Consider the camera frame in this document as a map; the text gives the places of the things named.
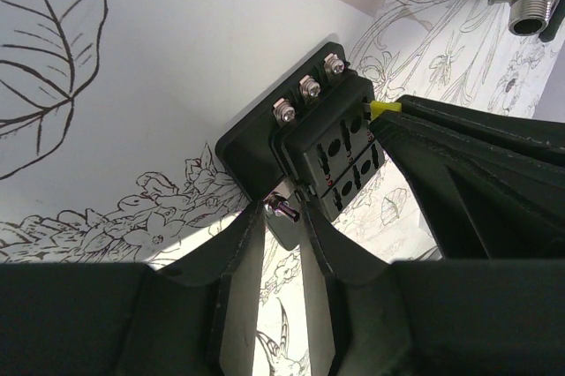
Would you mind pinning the floral printed table mat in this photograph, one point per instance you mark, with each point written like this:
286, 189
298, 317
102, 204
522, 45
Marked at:
111, 111

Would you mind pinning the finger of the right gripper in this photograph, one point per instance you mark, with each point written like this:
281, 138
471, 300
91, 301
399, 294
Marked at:
541, 140
476, 190

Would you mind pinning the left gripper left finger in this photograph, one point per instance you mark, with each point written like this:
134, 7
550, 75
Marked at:
196, 316

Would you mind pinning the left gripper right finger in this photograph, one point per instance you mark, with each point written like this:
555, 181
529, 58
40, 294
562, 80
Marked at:
453, 316

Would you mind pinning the yellow blade fuse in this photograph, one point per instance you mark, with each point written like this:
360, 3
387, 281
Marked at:
375, 108

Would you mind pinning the black fuse box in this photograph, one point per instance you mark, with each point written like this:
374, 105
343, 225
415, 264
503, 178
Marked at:
308, 139

